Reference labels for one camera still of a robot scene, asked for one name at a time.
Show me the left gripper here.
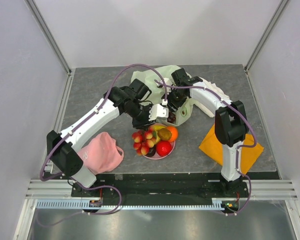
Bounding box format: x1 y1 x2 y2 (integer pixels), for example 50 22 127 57
125 101 157 132

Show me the yellow fake banana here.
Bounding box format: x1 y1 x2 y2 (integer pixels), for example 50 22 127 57
148 124 166 132

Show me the dark grape bunch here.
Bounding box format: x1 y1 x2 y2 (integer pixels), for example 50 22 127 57
167 111 176 124

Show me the red strawberry bunch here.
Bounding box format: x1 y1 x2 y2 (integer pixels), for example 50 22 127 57
131 130 157 156

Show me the brown fake kiwi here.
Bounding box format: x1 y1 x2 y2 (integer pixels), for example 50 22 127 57
157 128 172 141

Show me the translucent green plastic bag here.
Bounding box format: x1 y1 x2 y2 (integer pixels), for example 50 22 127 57
131 65 194 127

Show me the orange fake fruit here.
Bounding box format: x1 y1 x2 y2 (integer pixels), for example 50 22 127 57
166 126 179 142

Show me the dark purple fake plum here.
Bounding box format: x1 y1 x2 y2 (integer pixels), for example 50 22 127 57
145 147 156 158

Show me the red fake apple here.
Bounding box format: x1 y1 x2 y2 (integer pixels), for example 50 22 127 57
156 140 172 157

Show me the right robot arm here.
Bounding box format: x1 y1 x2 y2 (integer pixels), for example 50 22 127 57
163 68 250 197

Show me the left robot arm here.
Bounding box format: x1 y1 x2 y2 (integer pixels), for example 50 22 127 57
46 79 153 197

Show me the white folded towel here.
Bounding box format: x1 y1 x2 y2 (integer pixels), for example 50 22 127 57
189 77 232 118

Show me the pink plate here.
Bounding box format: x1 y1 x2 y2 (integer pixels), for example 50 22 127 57
145 131 177 160

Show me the pink baseball cap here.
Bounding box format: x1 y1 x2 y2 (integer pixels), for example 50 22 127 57
77 132 124 175

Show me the orange folded cloth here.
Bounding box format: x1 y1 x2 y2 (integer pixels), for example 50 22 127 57
198 125 264 174

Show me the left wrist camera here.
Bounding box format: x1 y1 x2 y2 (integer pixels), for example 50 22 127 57
148 104 169 121

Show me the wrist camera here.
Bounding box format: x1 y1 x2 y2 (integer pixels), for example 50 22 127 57
163 77 173 95
148 104 169 121

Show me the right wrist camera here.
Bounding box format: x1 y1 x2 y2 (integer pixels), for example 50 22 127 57
163 77 173 95

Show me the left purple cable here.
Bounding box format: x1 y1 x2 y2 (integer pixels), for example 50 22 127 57
36 63 169 227

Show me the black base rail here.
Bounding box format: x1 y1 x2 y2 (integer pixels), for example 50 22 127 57
71 171 251 201

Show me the white cable duct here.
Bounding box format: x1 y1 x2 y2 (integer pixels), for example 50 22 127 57
35 199 226 211

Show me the right aluminium frame post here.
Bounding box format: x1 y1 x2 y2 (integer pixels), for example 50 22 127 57
244 0 290 74

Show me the aluminium frame post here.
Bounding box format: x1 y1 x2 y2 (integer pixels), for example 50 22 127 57
25 0 72 75
244 0 290 74

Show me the left aluminium frame post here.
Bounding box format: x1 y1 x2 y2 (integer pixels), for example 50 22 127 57
25 0 72 75

